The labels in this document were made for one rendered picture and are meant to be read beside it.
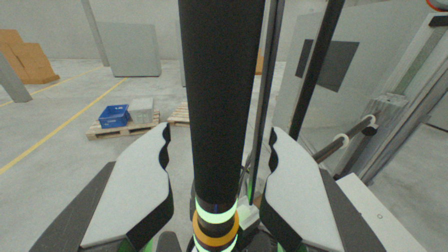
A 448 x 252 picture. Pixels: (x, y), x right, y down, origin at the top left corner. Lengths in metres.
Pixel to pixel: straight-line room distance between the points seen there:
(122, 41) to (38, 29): 7.88
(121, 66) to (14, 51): 2.81
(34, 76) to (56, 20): 6.40
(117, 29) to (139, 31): 0.74
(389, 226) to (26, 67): 8.72
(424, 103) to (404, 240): 0.48
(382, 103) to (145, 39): 7.21
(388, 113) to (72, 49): 14.32
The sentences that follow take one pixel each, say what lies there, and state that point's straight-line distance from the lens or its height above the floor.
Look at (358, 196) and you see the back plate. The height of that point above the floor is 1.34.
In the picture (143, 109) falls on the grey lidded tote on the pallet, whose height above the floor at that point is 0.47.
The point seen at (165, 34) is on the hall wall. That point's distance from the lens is 12.37.
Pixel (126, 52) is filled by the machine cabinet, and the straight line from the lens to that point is 7.62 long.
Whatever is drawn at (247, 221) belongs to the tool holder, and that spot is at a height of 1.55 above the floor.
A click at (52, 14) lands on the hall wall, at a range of 14.35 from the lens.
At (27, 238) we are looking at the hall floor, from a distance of 2.58.
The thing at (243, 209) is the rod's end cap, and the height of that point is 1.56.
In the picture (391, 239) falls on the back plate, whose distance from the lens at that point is 0.59.
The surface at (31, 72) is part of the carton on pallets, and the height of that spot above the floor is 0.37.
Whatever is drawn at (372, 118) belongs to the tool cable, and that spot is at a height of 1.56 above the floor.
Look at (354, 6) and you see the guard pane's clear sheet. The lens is 1.29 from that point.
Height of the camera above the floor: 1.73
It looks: 31 degrees down
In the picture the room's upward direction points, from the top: 3 degrees clockwise
